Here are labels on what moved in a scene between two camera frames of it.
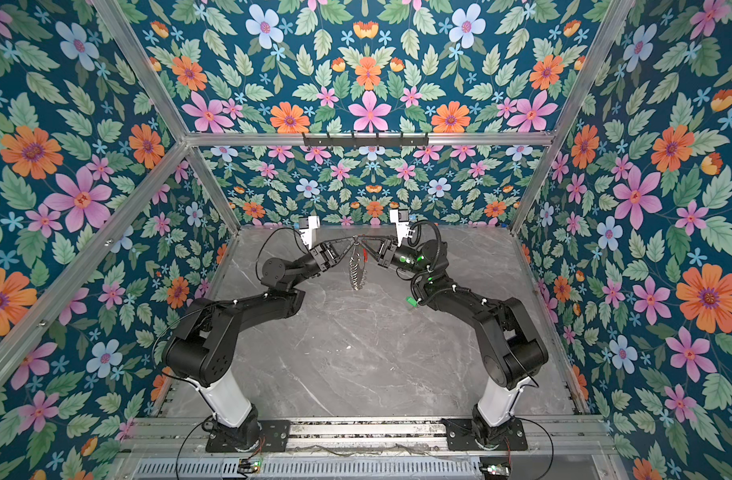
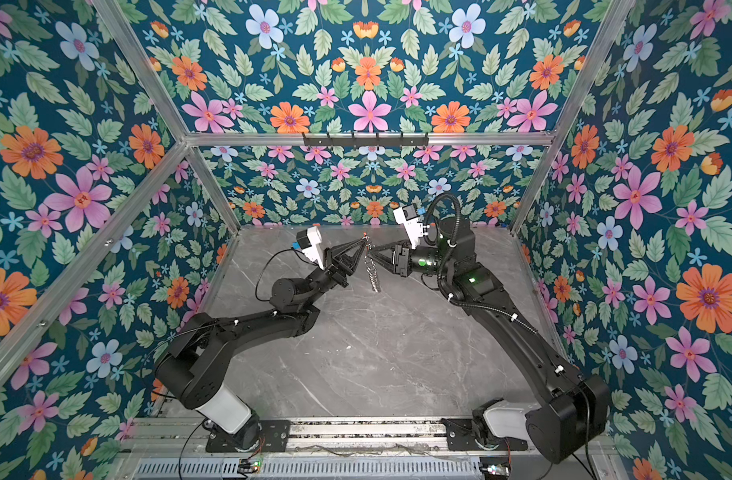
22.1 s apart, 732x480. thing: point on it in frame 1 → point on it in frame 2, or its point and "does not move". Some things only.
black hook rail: (366, 141) does not move
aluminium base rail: (373, 435) does not move
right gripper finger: (384, 239) → (375, 254)
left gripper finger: (344, 254) → (356, 260)
